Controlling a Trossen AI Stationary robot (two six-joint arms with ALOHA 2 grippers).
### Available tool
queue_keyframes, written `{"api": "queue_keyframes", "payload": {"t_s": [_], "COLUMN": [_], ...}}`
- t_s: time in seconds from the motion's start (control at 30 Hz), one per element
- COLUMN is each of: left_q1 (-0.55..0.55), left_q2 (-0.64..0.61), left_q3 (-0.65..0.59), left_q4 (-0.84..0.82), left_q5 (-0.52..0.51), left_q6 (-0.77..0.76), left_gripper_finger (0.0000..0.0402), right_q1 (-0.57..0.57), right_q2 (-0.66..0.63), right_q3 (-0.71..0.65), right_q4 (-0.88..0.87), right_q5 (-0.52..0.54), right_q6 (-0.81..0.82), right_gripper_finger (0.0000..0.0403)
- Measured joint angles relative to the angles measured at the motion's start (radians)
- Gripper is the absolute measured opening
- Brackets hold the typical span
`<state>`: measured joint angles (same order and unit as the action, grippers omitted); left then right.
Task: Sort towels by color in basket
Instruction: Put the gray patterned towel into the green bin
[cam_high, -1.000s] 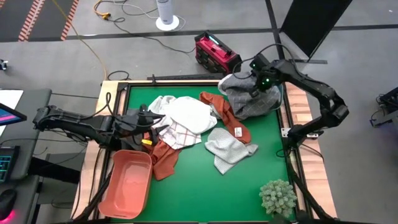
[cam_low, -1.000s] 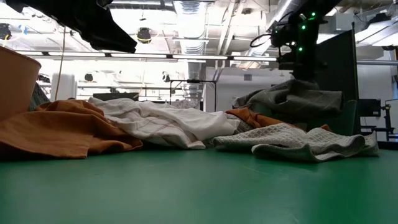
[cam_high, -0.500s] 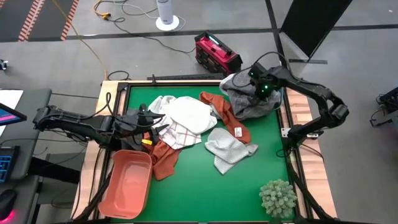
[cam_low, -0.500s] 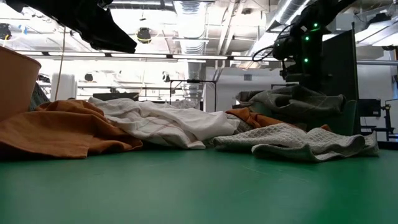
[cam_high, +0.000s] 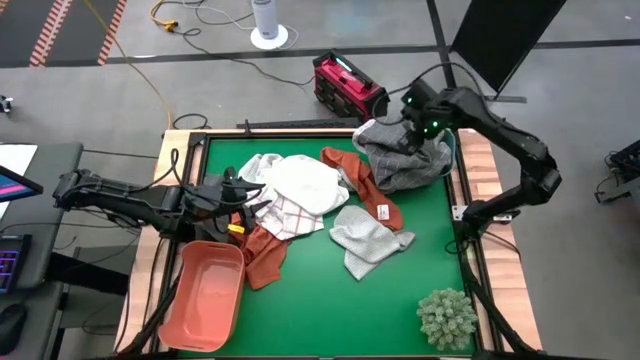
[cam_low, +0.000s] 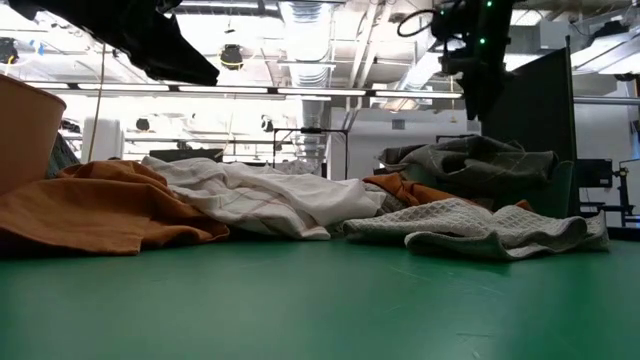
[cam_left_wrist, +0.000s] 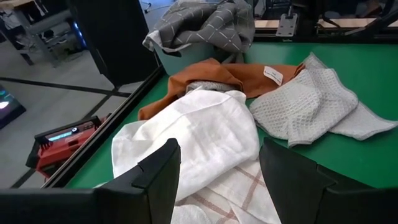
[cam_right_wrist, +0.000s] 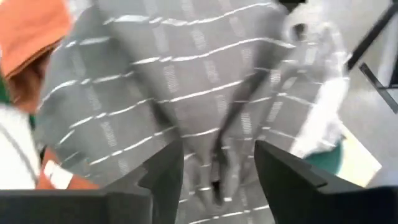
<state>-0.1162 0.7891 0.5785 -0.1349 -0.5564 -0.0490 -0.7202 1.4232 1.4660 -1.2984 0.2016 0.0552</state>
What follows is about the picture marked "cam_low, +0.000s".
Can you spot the black tripod stand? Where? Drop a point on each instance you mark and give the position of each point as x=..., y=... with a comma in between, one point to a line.
x=621, y=190

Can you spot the orange towel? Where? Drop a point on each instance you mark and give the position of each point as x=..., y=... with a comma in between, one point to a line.
x=100, y=215
x=400, y=190

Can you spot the black computer monitor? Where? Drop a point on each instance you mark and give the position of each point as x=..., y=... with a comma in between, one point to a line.
x=185, y=155

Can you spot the white red-striped towel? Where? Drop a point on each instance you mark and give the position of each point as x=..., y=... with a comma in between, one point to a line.
x=260, y=200

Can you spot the small black monitor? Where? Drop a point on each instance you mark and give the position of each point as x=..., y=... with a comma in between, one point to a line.
x=595, y=172

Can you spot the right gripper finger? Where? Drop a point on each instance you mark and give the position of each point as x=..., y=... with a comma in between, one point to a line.
x=480, y=102

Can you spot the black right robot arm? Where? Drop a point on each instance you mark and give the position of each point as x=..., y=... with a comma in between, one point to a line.
x=475, y=25

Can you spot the black divider panel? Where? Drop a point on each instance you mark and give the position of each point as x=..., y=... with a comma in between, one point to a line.
x=540, y=110

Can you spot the ceiling light strip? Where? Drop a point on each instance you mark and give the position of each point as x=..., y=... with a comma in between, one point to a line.
x=320, y=91

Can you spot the light grey waffle towel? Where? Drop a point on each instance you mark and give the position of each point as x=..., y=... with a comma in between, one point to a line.
x=450, y=220

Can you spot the green plastic basket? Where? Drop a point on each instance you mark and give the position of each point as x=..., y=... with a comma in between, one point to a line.
x=555, y=195

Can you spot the black ceiling dome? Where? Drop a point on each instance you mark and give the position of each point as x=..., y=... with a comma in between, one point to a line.
x=231, y=55

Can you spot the grey checked towel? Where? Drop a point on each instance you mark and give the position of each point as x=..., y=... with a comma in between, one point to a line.
x=475, y=165

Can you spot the silver ceiling air duct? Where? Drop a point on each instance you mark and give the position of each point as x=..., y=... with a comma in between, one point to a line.
x=307, y=50

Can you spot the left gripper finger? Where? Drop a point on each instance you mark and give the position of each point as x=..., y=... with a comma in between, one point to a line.
x=185, y=60

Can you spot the orange plastic basket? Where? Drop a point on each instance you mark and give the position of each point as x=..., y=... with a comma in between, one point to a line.
x=25, y=140

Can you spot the white tower fan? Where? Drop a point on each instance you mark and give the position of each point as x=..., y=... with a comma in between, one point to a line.
x=102, y=140

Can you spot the black frame stand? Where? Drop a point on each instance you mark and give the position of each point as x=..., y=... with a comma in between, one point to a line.
x=310, y=130

